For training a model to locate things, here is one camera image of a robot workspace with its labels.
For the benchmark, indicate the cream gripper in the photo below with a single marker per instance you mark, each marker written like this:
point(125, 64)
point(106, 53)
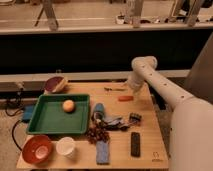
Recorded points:
point(136, 93)

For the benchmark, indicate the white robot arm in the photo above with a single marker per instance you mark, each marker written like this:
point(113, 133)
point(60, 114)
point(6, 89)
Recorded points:
point(191, 132)

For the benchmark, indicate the metal cup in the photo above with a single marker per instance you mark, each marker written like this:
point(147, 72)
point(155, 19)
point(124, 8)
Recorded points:
point(98, 112)

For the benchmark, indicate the white cup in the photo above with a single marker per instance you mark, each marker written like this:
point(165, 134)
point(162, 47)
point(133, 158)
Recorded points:
point(66, 147)

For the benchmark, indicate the black binder clip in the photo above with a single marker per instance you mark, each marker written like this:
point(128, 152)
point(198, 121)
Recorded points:
point(135, 119)

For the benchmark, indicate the small knife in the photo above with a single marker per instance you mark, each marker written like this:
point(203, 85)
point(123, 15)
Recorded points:
point(113, 89)

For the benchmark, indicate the blue grey cloth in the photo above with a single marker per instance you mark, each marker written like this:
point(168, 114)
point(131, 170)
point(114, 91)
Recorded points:
point(115, 123)

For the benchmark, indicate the black remote control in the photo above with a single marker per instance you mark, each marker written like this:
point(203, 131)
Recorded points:
point(135, 144)

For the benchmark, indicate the dark grape bunch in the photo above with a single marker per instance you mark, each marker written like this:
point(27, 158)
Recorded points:
point(95, 134)

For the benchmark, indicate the blue sponge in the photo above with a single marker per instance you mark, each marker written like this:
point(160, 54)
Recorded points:
point(102, 152)

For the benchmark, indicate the yellow round fruit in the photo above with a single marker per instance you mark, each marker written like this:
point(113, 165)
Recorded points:
point(68, 106)

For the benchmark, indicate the green plastic tray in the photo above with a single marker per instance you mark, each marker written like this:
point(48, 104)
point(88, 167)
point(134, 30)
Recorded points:
point(49, 117)

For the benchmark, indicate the maroon bowl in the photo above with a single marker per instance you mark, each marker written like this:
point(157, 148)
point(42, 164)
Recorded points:
point(55, 84)

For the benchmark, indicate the blue power box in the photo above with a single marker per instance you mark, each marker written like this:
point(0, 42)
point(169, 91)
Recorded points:
point(28, 111)

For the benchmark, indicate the red bowl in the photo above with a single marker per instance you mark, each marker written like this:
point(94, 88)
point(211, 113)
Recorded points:
point(37, 149)

